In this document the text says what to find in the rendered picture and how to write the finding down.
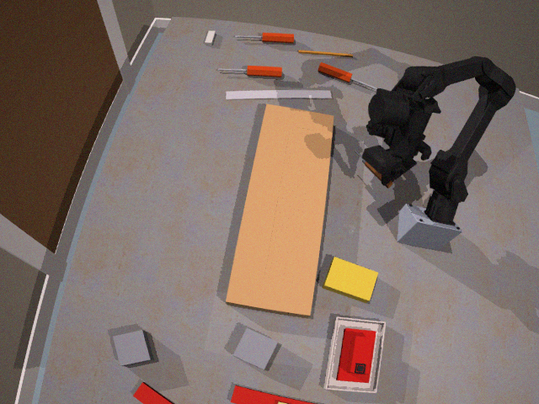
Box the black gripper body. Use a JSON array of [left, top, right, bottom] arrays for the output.
[[362, 125, 431, 175]]

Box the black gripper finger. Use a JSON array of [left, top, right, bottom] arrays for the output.
[[382, 166, 403, 186], [391, 159, 417, 182]]

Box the white flat strip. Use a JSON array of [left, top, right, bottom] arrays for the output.
[[226, 90, 332, 99]]

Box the yellow rectangular block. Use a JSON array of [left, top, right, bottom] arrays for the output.
[[323, 257, 378, 303]]

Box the orange rectangular floor panel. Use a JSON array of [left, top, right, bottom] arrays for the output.
[[226, 104, 334, 318]]

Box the brown-handled awl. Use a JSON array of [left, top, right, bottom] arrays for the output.
[[354, 150, 392, 189]]

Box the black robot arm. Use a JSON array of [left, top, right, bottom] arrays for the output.
[[366, 56, 516, 226]]

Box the orange-handled awl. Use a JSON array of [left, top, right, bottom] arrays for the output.
[[218, 66, 282, 77], [318, 62, 377, 89], [235, 33, 294, 43]]

